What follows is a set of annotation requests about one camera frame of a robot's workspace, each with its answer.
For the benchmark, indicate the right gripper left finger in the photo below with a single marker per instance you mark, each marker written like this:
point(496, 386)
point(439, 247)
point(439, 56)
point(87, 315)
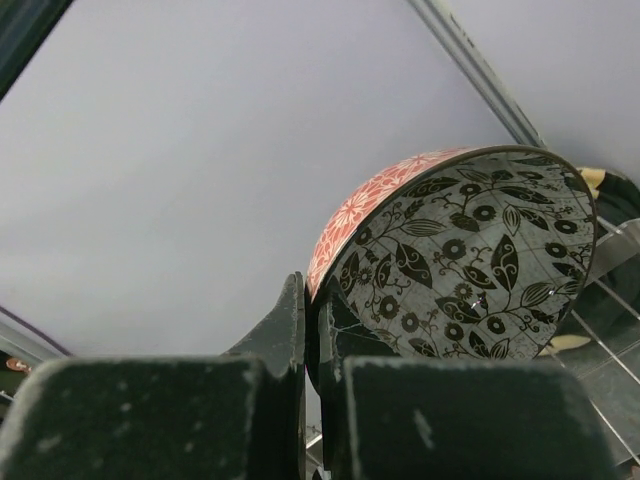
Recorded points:
point(236, 415)

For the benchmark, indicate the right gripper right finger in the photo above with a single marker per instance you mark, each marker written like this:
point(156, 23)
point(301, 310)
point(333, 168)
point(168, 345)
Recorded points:
point(389, 417)

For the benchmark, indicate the black leaf patterned bowl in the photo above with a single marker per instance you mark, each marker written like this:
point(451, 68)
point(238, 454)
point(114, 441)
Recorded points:
point(516, 197)

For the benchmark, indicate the stainless steel dish rack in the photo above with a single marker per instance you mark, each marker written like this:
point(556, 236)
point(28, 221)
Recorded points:
point(412, 289)

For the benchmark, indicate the black and cream blanket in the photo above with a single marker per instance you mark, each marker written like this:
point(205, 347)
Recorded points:
point(605, 225)

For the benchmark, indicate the aluminium frame rail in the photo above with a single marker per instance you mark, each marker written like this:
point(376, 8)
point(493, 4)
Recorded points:
point(443, 25)

